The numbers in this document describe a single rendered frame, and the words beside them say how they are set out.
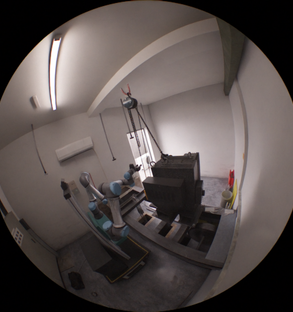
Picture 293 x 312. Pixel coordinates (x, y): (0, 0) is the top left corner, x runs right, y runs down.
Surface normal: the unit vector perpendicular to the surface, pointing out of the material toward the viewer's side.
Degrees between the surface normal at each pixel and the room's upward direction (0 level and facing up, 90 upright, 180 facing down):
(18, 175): 90
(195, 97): 90
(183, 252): 0
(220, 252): 0
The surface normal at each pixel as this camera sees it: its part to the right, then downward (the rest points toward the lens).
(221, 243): -0.26, -0.92
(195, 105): -0.65, 0.38
